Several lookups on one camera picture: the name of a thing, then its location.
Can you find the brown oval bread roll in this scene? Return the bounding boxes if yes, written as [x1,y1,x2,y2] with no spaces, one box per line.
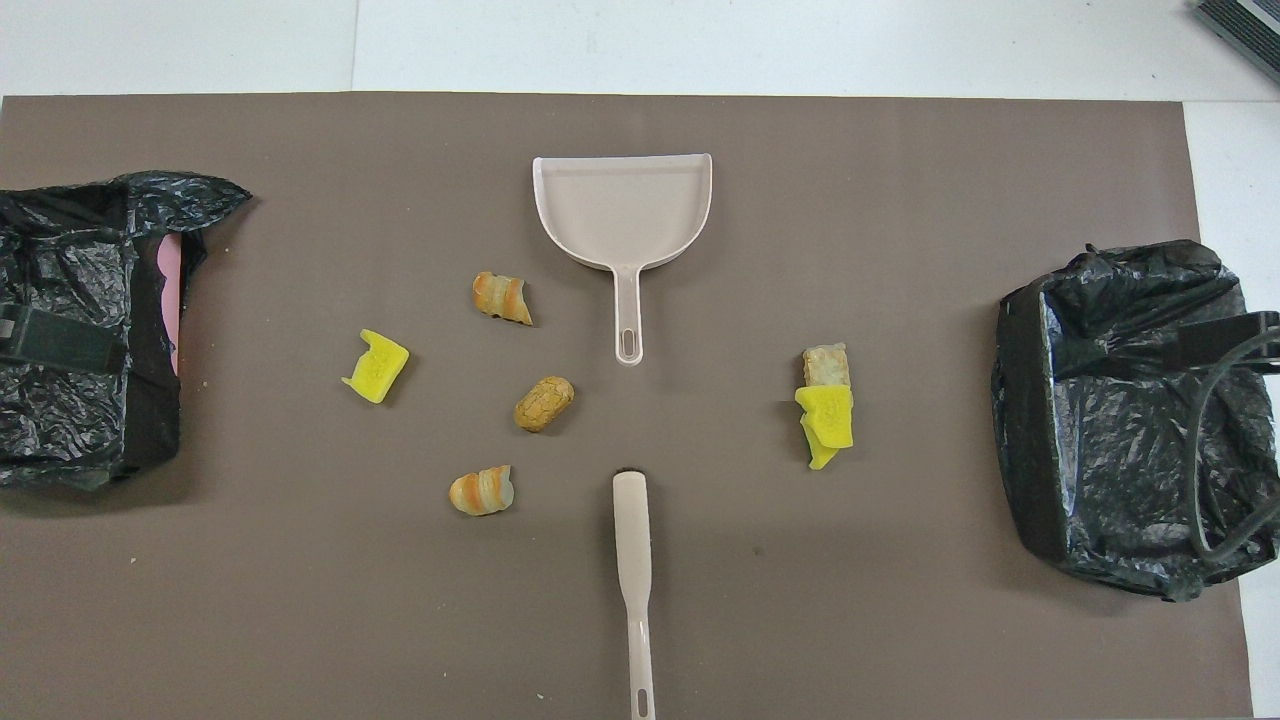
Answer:
[514,375,577,434]

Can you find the beige plastic dustpan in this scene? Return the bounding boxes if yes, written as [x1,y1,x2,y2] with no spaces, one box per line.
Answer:
[532,153,714,367]

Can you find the pale croissant piece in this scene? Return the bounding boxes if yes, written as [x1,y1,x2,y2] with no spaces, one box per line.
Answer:
[472,271,535,327]

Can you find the beige brush with black bristles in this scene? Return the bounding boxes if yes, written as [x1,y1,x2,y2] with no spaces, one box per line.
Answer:
[612,468,657,720]

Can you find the pale crusty bread piece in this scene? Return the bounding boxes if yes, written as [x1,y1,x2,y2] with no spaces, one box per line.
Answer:
[802,343,852,391]

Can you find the yellow sponge piece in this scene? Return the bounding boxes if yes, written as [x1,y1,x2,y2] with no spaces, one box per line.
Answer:
[794,385,856,450]
[341,328,411,405]

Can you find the striped croissant piece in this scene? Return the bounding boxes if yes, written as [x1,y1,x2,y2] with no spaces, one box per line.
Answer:
[448,464,516,518]

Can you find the pink plastic bin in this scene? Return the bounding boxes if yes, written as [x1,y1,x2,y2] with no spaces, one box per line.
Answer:
[160,236,186,377]

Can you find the black plastic trash bag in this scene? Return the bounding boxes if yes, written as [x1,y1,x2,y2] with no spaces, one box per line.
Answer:
[991,239,1280,602]
[0,170,254,492]

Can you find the brown table mat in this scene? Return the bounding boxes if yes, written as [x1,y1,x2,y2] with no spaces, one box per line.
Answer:
[0,92,1256,720]

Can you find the dark ribbed grille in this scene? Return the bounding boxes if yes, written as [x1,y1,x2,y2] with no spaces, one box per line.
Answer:
[1193,0,1280,86]

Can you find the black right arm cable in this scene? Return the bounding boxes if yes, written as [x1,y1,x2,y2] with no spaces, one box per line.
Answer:
[1190,325,1280,561]

